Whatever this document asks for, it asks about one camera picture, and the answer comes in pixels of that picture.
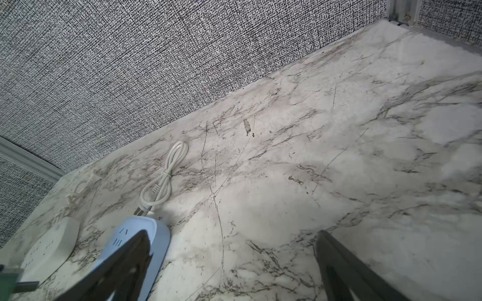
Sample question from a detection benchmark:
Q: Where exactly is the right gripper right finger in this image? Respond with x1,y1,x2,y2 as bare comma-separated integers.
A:
315,231,408,300

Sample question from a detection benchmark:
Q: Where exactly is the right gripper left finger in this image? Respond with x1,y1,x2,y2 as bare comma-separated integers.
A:
56,230,152,300

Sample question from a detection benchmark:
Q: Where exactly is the blue square power strip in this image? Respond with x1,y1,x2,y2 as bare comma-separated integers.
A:
91,216,171,300

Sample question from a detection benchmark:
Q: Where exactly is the green adapter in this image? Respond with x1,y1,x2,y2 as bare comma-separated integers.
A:
1,265,40,301

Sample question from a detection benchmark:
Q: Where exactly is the white square power strip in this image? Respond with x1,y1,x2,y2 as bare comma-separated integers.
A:
21,217,80,283

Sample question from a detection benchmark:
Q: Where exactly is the white cable of blue strip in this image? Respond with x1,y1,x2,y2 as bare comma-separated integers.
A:
133,140,190,217

